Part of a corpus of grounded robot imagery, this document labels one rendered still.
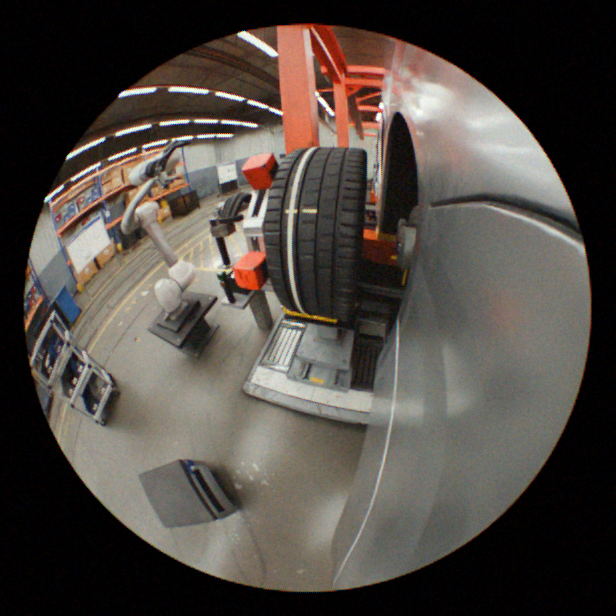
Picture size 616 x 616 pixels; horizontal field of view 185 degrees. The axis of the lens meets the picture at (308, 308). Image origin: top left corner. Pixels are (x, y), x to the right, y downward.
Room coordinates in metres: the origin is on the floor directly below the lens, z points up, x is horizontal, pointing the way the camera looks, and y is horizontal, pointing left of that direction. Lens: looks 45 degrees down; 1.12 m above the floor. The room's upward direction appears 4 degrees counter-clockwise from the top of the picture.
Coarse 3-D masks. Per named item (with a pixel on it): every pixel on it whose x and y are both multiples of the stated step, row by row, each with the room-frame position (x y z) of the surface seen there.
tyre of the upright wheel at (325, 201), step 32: (288, 160) 0.55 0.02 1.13; (320, 160) 0.51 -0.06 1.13; (352, 160) 0.49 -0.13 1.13; (288, 192) 0.45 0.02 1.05; (320, 192) 0.43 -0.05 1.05; (352, 192) 0.40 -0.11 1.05; (320, 224) 0.39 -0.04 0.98; (352, 224) 0.37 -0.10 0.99; (320, 256) 0.37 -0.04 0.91; (352, 256) 0.34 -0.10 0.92; (288, 288) 0.40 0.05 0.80; (320, 288) 0.36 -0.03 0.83; (352, 288) 0.34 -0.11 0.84
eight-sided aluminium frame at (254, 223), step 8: (256, 192) 0.57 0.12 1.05; (264, 192) 0.60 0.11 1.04; (256, 200) 0.55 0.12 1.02; (264, 200) 0.53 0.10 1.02; (256, 208) 0.54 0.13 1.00; (264, 208) 0.51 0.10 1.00; (248, 216) 0.51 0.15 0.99; (256, 216) 0.54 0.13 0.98; (264, 216) 0.50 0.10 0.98; (248, 224) 0.49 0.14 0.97; (256, 224) 0.48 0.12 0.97; (264, 224) 0.49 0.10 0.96; (248, 232) 0.49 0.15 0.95; (256, 232) 0.48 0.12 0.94; (264, 232) 0.48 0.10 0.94; (248, 240) 0.49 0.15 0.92; (256, 240) 0.51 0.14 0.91; (248, 248) 0.49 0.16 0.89; (256, 248) 0.51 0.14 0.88; (264, 248) 0.47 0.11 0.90; (264, 288) 0.49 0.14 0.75; (272, 288) 0.48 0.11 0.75
